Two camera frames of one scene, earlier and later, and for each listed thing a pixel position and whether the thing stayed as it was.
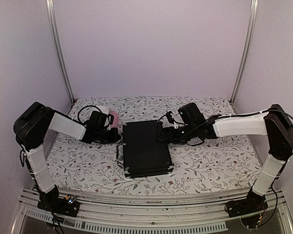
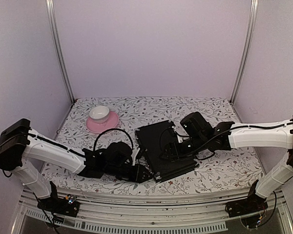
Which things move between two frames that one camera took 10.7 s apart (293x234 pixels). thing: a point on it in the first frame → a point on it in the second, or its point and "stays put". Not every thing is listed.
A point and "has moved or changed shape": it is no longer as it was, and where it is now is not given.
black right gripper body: [181, 138] → [171, 146]
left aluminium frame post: [52, 19] stays put
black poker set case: [141, 152] has moved or changed shape
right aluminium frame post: [253, 12] stays put
